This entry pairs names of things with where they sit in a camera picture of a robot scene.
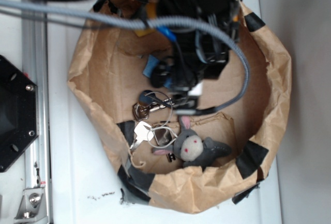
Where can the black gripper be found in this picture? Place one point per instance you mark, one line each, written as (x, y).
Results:
(186, 70)

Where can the blue sponge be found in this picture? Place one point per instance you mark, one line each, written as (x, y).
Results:
(158, 73)

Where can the aluminium frame rail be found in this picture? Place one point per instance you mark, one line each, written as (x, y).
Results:
(35, 65)

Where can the black hexagonal mount plate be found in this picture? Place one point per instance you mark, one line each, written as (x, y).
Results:
(18, 113)

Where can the silver flat key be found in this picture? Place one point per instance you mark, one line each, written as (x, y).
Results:
(143, 133)

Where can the yellow sponge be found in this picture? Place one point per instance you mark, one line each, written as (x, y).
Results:
(145, 11)

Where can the metal corner bracket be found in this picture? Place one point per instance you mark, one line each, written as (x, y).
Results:
(32, 206)

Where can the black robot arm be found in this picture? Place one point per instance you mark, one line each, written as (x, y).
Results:
(118, 13)

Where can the silver key bunch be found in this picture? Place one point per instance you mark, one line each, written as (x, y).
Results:
(150, 102)

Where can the silver metal tag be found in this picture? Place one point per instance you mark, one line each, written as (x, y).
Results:
(163, 137)

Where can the grey plush donkey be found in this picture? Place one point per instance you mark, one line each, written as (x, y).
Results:
(193, 150)

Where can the brown paper bag bin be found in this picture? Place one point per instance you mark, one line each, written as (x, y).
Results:
(106, 76)

